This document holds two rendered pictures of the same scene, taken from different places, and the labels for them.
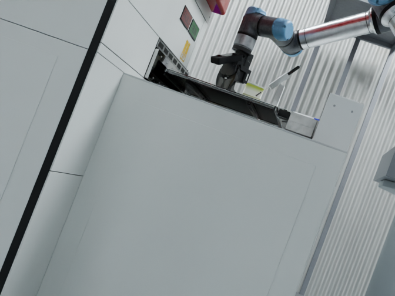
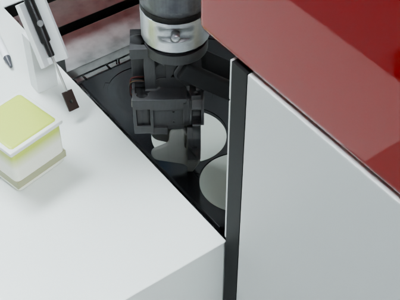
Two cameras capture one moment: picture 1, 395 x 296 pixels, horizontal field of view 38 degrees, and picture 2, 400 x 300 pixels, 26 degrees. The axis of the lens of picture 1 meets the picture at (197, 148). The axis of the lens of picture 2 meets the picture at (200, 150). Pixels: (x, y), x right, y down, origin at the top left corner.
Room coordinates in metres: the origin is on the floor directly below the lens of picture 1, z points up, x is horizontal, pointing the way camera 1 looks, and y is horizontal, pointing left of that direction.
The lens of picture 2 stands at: (2.59, 0.50, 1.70)
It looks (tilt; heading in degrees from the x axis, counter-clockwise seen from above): 45 degrees down; 222
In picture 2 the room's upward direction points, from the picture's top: straight up
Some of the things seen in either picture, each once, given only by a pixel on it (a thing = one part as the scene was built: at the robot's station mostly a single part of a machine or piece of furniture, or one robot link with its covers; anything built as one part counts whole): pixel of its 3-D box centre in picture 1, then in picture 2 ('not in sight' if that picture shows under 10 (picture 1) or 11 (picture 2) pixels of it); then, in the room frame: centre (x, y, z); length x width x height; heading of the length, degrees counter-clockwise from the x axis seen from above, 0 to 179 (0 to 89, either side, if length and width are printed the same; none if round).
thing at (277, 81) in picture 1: (276, 88); (44, 50); (2.10, -0.19, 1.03); 0.06 x 0.04 x 0.13; 78
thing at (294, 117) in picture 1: (303, 120); not in sight; (1.69, -0.26, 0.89); 0.08 x 0.03 x 0.03; 78
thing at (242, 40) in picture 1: (243, 43); (175, 22); (2.05, -0.02, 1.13); 0.08 x 0.08 x 0.05
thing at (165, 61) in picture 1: (168, 79); not in sight; (1.91, 0.17, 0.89); 0.44 x 0.02 x 0.10; 168
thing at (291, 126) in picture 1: (300, 136); (137, 30); (1.84, -0.30, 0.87); 0.36 x 0.08 x 0.03; 168
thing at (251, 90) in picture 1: (252, 93); (19, 141); (2.20, -0.12, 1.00); 0.07 x 0.07 x 0.07; 0
